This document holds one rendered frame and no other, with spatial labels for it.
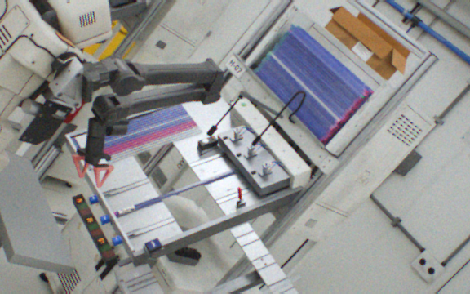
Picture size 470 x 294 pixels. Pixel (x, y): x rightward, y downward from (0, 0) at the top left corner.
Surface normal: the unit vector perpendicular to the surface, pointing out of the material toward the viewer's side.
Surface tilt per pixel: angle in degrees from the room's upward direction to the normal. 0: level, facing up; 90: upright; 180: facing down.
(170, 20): 90
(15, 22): 82
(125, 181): 43
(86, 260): 90
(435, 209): 90
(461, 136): 90
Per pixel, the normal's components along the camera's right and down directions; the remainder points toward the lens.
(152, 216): 0.06, -0.73
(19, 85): 0.57, 0.65
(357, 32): -0.45, -0.36
